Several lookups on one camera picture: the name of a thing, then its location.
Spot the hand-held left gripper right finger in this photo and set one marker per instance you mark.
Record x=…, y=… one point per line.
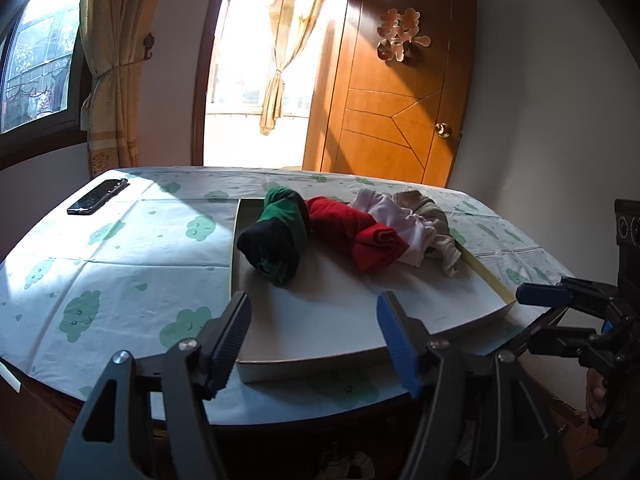
x=395, y=340

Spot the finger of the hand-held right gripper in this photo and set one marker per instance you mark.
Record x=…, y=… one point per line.
x=540, y=294
x=560, y=342

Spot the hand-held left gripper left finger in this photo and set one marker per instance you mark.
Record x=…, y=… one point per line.
x=232, y=332

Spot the white tray box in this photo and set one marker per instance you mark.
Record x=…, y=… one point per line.
x=350, y=310

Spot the red underwear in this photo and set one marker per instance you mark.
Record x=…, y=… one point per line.
x=335, y=225
x=380, y=250

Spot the navy and green underwear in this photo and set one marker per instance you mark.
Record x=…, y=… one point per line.
x=275, y=240

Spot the pale pink underwear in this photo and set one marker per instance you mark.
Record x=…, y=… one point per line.
x=400, y=225

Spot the pale dotted underwear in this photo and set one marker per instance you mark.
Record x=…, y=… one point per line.
x=440, y=230

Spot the person's right hand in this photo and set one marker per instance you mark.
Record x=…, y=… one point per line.
x=596, y=400

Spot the cloud print tablecloth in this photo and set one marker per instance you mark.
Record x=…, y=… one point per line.
x=150, y=260

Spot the brass door knob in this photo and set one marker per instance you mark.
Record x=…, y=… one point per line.
x=442, y=130

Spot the black smartphone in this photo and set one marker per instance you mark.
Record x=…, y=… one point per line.
x=97, y=196

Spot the dark wooden dresser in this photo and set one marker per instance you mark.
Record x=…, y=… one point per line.
x=45, y=435

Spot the wooden door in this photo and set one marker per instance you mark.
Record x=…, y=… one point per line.
x=390, y=110

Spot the sheer balcony curtain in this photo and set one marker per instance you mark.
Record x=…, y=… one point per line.
x=285, y=60

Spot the gold door ornament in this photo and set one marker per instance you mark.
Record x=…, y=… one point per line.
x=402, y=35

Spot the yellow patterned curtain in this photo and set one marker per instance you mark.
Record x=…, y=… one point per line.
x=120, y=60

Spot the curtain tieback hook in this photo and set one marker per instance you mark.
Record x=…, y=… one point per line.
x=148, y=44

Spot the dark framed window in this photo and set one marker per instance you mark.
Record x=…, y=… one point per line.
x=40, y=60

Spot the wooden door frame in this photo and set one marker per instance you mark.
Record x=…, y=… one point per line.
x=212, y=60

